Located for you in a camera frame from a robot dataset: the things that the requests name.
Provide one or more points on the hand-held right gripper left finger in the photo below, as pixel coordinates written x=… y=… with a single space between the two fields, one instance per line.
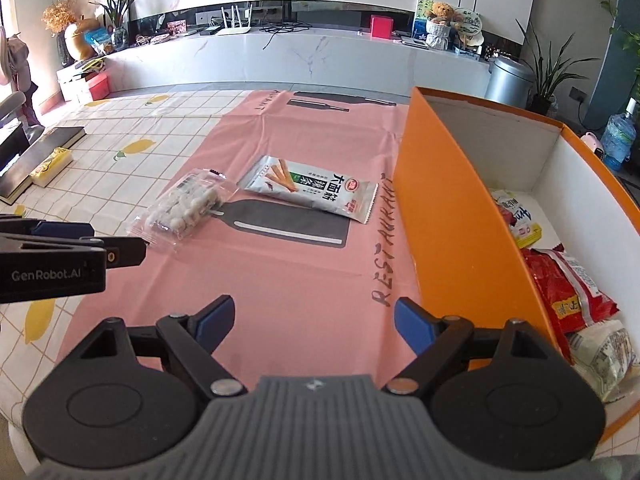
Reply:
x=215 y=317

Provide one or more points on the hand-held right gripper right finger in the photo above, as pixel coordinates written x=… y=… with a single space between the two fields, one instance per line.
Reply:
x=412 y=322

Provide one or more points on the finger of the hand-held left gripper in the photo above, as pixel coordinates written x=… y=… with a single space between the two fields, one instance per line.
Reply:
x=125 y=254
x=55 y=230

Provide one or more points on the orange cardboard box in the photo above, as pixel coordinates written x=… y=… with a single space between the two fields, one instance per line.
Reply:
x=450 y=220

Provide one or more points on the large red snack packet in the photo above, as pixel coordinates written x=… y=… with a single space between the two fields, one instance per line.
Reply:
x=555 y=285

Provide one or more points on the yellow white snack packet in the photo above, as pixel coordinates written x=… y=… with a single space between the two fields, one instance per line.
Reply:
x=520 y=215

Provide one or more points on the clear yellowish snack packet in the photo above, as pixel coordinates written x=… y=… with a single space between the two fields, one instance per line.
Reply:
x=600 y=355

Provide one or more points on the yellow tissue box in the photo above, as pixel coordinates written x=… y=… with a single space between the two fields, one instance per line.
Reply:
x=52 y=165

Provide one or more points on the black notebook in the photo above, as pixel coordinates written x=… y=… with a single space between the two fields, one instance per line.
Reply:
x=45 y=155

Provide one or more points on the clear packet of white balls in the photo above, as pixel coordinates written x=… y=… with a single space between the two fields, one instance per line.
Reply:
x=185 y=207

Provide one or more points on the pink printed table mat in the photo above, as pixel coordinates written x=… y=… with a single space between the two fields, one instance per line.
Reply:
x=300 y=260

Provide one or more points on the lemon print checked tablecloth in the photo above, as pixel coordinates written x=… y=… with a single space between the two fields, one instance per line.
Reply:
x=125 y=125

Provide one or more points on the grey chair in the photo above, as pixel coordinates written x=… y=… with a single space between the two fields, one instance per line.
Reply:
x=12 y=105

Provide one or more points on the red storage box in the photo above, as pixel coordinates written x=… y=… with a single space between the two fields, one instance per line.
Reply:
x=97 y=87

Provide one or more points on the white breadstick snack packet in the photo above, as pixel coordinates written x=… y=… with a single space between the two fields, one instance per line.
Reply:
x=310 y=187

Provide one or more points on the hanging pale clothes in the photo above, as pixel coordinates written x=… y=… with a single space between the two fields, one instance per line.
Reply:
x=12 y=55

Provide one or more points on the orange gourd ornament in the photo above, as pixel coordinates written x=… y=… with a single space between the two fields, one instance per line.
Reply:
x=80 y=40

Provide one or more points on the blue plastic bag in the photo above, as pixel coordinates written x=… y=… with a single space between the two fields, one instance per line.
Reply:
x=97 y=37

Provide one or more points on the green plant in glass vase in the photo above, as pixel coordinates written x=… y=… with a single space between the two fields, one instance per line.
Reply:
x=117 y=35

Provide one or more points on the dried yellow flower bouquet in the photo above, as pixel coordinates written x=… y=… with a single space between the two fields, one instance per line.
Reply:
x=59 y=17

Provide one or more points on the white marble counter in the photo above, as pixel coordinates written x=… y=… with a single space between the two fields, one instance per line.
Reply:
x=250 y=60

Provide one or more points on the white router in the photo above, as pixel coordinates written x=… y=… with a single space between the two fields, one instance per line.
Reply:
x=232 y=30

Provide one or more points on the potted long-leaf plant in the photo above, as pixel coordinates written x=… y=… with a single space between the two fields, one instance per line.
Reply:
x=542 y=102

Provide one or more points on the silver trash can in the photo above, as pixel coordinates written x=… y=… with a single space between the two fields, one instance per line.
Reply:
x=507 y=85

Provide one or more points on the blue water bottle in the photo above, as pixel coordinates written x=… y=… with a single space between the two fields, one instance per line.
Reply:
x=617 y=140

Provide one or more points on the pink-red box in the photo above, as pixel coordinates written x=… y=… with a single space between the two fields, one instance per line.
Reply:
x=382 y=27

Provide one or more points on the white round paper fan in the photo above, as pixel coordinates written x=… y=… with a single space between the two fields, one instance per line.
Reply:
x=470 y=22

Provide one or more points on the landscape picture card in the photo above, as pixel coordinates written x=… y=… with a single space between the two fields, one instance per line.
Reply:
x=422 y=15

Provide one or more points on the brown teddy bear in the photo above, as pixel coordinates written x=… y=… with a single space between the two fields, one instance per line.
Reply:
x=442 y=10

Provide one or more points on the bushy green vine plant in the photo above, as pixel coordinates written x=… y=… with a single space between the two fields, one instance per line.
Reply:
x=632 y=42

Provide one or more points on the small picture frame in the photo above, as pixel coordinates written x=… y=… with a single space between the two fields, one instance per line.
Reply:
x=177 y=28

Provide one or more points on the black wall socket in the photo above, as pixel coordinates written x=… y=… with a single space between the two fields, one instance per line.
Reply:
x=578 y=95

